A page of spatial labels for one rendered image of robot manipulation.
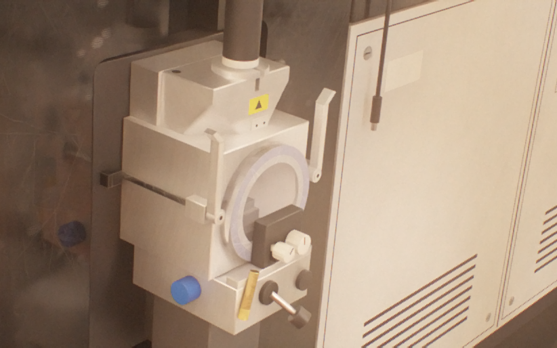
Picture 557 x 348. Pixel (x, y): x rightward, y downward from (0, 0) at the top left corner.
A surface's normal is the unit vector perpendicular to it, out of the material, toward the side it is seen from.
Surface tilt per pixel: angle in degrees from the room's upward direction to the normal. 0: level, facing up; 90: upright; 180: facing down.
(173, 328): 90
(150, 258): 90
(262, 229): 90
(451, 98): 90
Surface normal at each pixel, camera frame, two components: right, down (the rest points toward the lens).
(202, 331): -0.64, 0.26
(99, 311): 0.77, 0.30
